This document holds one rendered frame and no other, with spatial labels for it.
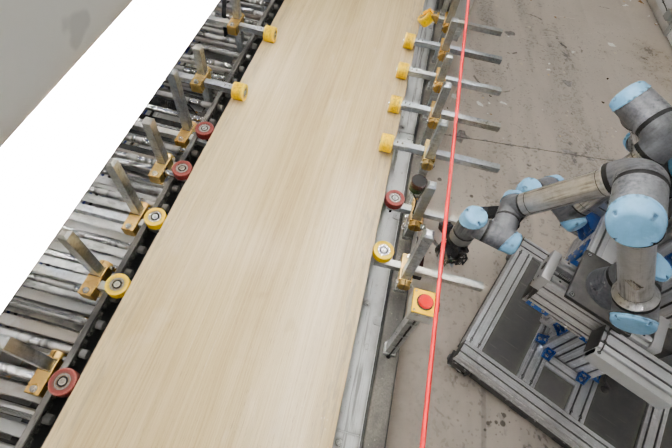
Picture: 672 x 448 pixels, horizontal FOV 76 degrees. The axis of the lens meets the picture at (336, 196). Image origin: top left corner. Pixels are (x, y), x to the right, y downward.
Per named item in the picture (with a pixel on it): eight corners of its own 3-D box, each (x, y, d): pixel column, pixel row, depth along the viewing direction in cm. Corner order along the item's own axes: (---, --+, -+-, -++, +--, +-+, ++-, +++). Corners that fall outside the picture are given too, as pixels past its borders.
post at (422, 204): (407, 241, 199) (437, 181, 159) (406, 248, 197) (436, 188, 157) (400, 239, 199) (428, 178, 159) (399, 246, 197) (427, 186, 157)
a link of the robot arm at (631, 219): (661, 302, 130) (672, 169, 98) (657, 345, 123) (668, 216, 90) (614, 293, 138) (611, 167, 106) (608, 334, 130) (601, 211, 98)
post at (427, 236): (403, 285, 179) (435, 229, 140) (402, 293, 177) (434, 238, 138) (395, 283, 179) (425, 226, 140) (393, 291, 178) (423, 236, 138)
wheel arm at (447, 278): (480, 285, 172) (484, 281, 168) (479, 293, 170) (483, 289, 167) (374, 258, 174) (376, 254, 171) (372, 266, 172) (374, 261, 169)
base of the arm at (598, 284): (635, 287, 149) (655, 275, 140) (623, 320, 141) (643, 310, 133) (593, 261, 153) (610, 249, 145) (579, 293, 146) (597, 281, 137)
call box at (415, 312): (431, 303, 128) (438, 293, 121) (428, 325, 124) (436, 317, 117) (408, 297, 128) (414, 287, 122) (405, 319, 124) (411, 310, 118)
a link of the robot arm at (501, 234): (529, 221, 133) (495, 206, 135) (520, 249, 127) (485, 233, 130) (518, 234, 140) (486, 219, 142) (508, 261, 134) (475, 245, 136)
